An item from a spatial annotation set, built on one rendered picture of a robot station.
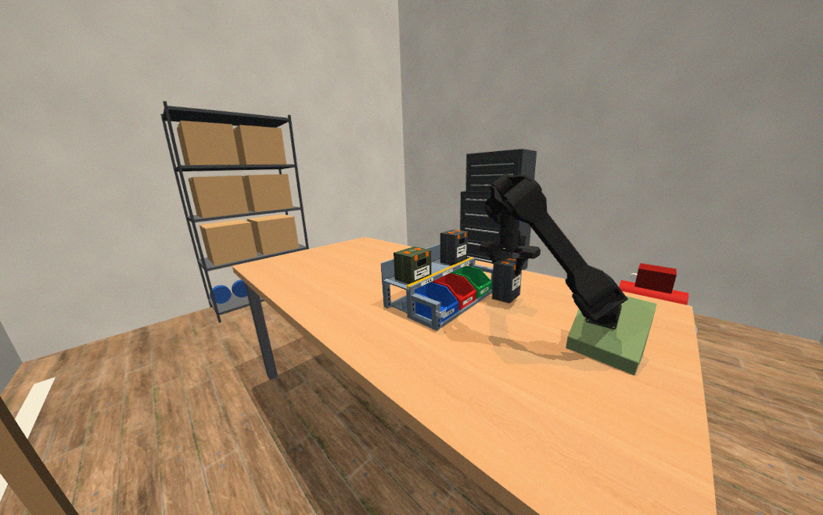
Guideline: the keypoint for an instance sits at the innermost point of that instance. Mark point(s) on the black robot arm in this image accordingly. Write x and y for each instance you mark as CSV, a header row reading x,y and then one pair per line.
x,y
591,287

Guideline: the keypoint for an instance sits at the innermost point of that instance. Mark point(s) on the red open bin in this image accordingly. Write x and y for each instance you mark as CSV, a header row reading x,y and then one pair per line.
x,y
458,285

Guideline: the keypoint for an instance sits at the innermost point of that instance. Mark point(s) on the green open bin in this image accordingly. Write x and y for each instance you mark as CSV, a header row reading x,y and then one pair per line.
x,y
477,278

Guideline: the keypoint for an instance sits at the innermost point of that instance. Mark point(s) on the grey metal bin rack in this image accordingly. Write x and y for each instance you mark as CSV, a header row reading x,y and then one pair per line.
x,y
407,302

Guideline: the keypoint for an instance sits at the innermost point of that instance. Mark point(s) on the blue bin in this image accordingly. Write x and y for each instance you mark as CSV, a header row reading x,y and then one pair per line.
x,y
438,293

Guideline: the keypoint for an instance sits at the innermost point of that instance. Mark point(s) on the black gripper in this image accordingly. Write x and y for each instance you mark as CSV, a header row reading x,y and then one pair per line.
x,y
509,241

